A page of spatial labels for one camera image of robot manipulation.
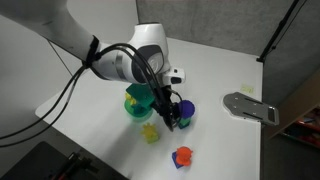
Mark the purple spiky ball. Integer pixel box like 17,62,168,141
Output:
177,99,196,120

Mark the grey metal plate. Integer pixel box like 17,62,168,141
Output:
222,92,280,127

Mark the orange black clamp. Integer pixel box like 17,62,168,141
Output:
49,151,98,180

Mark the black tripod stand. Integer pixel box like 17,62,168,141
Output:
256,0,308,64

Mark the orange rubber toy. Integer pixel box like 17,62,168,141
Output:
175,145,194,167

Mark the black cable bundle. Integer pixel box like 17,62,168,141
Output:
0,42,184,150

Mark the yellow toy figure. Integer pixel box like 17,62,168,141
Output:
124,92,138,107

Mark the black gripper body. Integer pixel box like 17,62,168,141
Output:
151,84,178,118

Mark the blue block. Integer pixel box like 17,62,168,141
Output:
171,150,188,170

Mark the yellow spiky toy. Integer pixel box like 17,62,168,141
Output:
139,122,158,138

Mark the small green block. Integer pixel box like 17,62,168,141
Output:
179,116,193,125

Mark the wooden shelf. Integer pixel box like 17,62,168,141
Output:
266,69,320,150

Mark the thin black cable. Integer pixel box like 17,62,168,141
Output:
46,39,76,80

